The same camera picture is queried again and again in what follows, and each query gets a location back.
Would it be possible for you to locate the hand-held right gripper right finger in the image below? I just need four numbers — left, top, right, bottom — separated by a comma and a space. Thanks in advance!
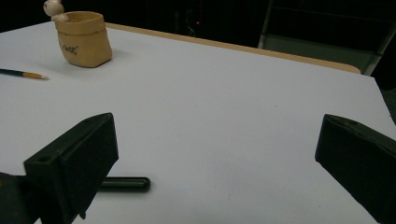
315, 114, 396, 224

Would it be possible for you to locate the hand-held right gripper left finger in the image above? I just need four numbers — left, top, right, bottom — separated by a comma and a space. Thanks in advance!
23, 112, 120, 224

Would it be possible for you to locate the black and silver pen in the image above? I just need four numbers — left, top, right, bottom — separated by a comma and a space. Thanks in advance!
98, 176, 152, 194

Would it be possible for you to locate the dark pencil with wooden tip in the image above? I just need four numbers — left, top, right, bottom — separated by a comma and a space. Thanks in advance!
0, 68, 50, 80

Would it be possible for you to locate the tan pen holder with bear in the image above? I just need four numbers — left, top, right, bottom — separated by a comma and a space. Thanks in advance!
42, 0, 113, 68

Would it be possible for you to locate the white table sheet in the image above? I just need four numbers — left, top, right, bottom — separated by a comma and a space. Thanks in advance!
0, 21, 396, 224

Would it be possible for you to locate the white metal desk frame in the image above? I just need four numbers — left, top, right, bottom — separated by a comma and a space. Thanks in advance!
258, 0, 396, 77

